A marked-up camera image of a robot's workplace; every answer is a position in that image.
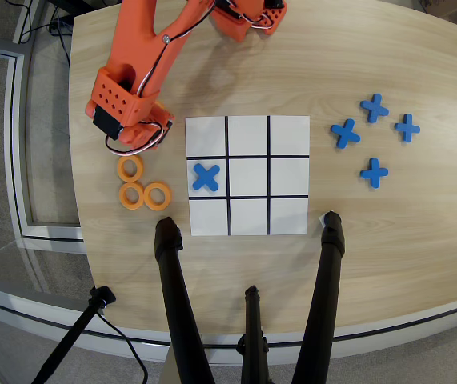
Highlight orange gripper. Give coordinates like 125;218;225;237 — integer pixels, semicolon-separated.
83;99;174;151

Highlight blue foam cross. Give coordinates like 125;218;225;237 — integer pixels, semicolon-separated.
359;157;390;190
394;113;421;143
191;162;222;191
330;118;362;150
359;93;390;124

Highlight white tic-tac-toe grid paper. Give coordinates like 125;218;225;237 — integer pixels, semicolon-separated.
185;114;311;237

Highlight thin black stand pole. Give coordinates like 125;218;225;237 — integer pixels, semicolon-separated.
30;286;117;384

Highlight short black tripod leg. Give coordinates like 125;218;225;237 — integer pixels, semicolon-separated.
235;285;271;384

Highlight grey glass panel frame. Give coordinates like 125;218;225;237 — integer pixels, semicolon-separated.
0;43;86;243

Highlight black floor cables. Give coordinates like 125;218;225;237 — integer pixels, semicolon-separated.
14;0;73;61

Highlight black stand cable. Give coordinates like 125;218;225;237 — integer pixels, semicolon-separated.
95;310;150;384

